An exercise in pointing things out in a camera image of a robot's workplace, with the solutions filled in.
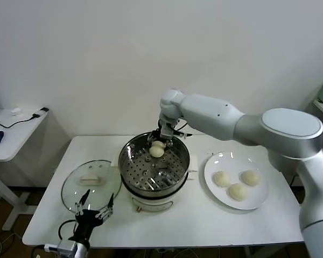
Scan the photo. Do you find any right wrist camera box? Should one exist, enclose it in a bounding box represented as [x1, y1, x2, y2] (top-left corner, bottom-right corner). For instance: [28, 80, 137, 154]
[161, 122, 193, 141]

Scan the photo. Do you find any black desk cable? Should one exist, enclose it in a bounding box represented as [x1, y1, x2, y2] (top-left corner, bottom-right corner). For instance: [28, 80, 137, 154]
[0, 114, 41, 130]

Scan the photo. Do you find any steel steamer pot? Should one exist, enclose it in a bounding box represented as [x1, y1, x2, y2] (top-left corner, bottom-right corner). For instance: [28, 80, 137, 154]
[110, 150, 199, 213]

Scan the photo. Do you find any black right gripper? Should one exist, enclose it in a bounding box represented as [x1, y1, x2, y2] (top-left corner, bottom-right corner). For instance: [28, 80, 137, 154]
[146, 118, 179, 149]

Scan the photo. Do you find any white steamed baozi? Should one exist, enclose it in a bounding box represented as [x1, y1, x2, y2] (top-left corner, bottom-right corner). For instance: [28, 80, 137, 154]
[149, 146, 165, 159]
[241, 170, 260, 187]
[227, 183, 249, 202]
[213, 171, 231, 188]

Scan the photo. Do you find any stainless steel steamer basket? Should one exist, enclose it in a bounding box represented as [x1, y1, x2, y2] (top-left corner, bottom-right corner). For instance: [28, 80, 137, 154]
[118, 132, 191, 193]

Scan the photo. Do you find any large white plate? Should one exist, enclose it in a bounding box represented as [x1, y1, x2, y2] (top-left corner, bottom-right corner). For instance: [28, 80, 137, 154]
[203, 152, 270, 211]

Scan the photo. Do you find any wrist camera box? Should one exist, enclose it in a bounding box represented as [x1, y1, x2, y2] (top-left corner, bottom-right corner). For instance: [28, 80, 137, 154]
[44, 233, 79, 253]
[161, 122, 193, 141]

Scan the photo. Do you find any round glass lid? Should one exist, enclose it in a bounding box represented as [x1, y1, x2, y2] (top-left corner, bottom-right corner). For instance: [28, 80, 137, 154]
[60, 160, 122, 213]

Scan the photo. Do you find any white side desk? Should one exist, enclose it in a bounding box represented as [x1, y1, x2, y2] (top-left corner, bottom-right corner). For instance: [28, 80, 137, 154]
[0, 108, 51, 232]

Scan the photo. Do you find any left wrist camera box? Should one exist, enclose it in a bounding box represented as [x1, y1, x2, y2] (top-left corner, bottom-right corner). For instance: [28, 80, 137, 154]
[44, 233, 79, 253]

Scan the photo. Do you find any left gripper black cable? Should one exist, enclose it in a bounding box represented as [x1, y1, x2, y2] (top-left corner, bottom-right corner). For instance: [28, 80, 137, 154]
[58, 219, 78, 240]

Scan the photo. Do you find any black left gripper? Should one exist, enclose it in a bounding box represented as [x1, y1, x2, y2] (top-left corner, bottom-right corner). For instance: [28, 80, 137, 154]
[68, 189, 115, 242]

